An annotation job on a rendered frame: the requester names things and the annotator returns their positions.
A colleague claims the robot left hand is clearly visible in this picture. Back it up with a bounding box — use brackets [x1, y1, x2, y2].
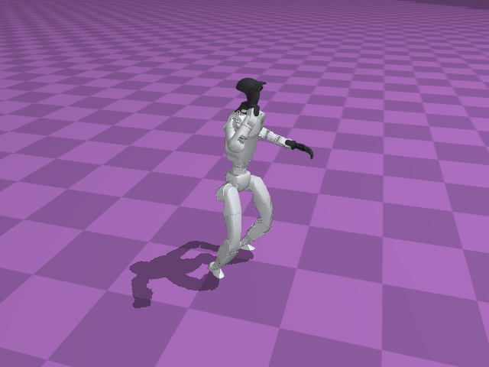
[285, 140, 313, 159]

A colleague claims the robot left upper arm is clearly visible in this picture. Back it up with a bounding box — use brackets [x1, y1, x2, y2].
[258, 110, 268, 141]

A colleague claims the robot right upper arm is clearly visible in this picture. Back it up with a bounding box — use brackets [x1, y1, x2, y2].
[223, 116, 245, 153]

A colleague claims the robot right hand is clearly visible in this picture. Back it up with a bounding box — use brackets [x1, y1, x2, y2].
[248, 81, 266, 116]

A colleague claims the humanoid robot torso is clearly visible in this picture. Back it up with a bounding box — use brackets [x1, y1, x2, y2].
[225, 109, 261, 192]

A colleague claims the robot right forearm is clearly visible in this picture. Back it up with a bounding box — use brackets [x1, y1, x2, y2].
[228, 108, 260, 147]

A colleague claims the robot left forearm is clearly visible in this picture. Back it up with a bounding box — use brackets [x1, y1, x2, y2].
[267, 129, 292, 149]

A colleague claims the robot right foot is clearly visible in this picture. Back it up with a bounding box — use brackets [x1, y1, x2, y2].
[208, 261, 224, 278]

